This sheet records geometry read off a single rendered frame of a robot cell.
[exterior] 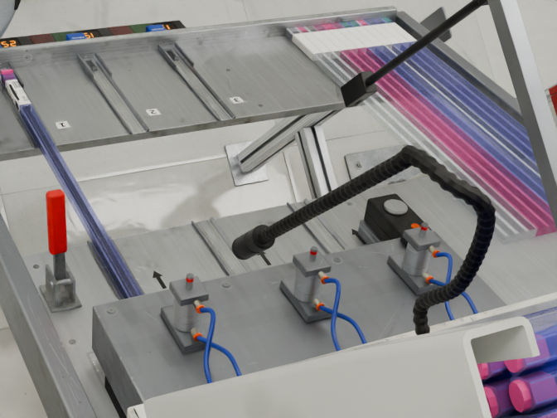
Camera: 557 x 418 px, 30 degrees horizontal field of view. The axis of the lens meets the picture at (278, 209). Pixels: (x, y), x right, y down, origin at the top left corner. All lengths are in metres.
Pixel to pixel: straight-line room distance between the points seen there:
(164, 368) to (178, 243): 0.25
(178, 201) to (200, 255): 1.10
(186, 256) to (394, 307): 0.23
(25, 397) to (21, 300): 0.42
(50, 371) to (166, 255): 0.20
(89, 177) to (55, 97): 0.82
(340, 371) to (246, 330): 0.49
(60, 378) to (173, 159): 1.30
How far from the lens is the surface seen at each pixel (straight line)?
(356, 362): 0.35
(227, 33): 1.42
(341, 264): 0.94
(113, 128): 1.21
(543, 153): 0.80
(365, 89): 1.00
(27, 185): 2.05
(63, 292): 0.97
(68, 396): 0.86
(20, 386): 1.35
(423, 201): 1.15
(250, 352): 0.83
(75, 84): 1.30
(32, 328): 0.92
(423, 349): 0.31
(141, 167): 2.11
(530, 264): 1.10
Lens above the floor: 1.95
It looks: 63 degrees down
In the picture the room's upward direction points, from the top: 59 degrees clockwise
